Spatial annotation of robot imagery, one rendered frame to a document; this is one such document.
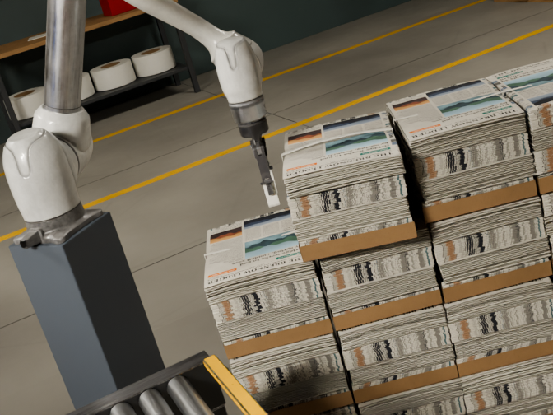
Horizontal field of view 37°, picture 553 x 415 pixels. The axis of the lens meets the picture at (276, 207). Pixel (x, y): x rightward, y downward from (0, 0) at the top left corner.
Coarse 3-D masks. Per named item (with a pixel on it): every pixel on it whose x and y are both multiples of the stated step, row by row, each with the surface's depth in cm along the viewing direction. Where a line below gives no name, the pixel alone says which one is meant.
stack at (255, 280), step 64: (256, 256) 218; (384, 256) 211; (448, 256) 213; (512, 256) 213; (256, 320) 215; (320, 320) 216; (384, 320) 218; (448, 320) 218; (512, 320) 219; (256, 384) 221; (320, 384) 223; (448, 384) 225; (512, 384) 226
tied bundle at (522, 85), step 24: (504, 72) 232; (528, 72) 226; (552, 72) 221; (528, 96) 208; (552, 96) 203; (528, 120) 203; (552, 120) 201; (528, 144) 207; (552, 144) 204; (552, 168) 205
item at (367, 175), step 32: (288, 160) 209; (320, 160) 203; (352, 160) 198; (384, 160) 195; (288, 192) 199; (320, 192) 200; (352, 192) 199; (384, 192) 199; (320, 224) 203; (352, 224) 203; (384, 224) 202
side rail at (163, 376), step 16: (176, 368) 182; (192, 368) 181; (144, 384) 179; (160, 384) 178; (192, 384) 182; (208, 384) 183; (96, 400) 178; (112, 400) 177; (128, 400) 176; (208, 400) 184; (224, 400) 186
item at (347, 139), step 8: (376, 128) 215; (352, 136) 215; (360, 136) 213; (368, 136) 211; (376, 136) 210; (320, 144) 215; (328, 144) 214; (336, 144) 212; (296, 152) 215; (304, 152) 213
